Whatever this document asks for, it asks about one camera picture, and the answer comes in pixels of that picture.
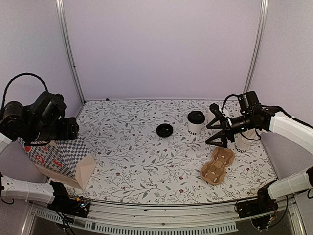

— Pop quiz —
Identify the right aluminium frame post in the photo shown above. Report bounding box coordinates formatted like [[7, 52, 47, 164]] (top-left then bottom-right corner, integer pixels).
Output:
[[242, 0, 269, 93]]

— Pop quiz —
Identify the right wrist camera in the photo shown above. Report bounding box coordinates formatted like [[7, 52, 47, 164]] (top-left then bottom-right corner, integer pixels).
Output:
[[209, 103, 229, 125]]

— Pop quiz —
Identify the black plastic cup lid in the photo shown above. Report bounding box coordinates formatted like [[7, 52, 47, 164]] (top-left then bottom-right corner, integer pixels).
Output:
[[187, 111, 205, 125]]

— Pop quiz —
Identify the floral patterned table mat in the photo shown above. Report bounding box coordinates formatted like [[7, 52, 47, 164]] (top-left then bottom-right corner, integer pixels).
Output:
[[67, 100, 276, 205]]

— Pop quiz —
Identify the brown cardboard cup carrier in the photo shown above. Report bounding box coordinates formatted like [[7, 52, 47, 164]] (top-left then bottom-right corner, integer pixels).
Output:
[[200, 147, 235, 185]]

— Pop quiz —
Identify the blue checkered paper bag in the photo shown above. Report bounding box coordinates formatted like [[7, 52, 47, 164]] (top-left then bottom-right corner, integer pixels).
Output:
[[18, 138, 96, 190]]

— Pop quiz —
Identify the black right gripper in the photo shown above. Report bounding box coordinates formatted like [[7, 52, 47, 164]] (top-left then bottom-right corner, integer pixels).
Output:
[[206, 112, 254, 148]]

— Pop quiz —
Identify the white cup holding straws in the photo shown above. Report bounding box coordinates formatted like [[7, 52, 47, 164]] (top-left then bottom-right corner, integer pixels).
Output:
[[235, 134, 255, 153]]

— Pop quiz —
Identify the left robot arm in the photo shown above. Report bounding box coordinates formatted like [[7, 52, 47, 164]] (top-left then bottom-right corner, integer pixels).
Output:
[[0, 72, 79, 212]]

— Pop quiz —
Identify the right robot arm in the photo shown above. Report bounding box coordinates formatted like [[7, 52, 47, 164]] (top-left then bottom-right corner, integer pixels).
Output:
[[205, 91, 313, 213]]

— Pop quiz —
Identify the white paper cup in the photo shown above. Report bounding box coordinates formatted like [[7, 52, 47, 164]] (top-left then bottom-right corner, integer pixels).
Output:
[[188, 122, 204, 136], [207, 110, 218, 125]]

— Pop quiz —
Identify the left aluminium frame post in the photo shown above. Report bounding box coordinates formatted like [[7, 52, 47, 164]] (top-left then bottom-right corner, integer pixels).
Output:
[[55, 0, 86, 105]]

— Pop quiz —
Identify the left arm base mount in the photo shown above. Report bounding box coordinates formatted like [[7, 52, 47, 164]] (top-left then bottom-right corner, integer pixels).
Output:
[[47, 189, 90, 218]]

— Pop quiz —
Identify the aluminium front rail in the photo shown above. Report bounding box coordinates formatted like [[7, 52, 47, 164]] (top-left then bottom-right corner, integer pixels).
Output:
[[22, 197, 308, 235]]

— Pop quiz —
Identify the aluminium frame post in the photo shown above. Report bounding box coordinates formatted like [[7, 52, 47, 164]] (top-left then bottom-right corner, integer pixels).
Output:
[[55, 0, 86, 105], [242, 0, 269, 93]]

